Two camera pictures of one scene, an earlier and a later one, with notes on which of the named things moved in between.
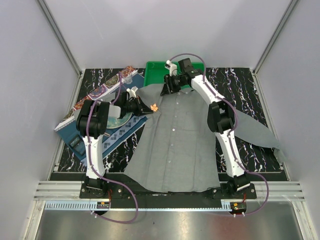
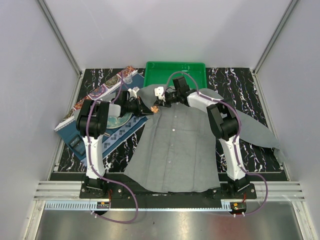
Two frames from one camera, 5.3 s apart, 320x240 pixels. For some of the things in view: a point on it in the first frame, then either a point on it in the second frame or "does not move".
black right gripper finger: x=165 y=90 to x=159 y=102
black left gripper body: x=133 y=106 does not move
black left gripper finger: x=144 y=113 does not move
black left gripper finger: x=143 y=106 does not move
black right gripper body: x=174 y=82 to x=171 y=98
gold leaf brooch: x=154 y=107 does not move
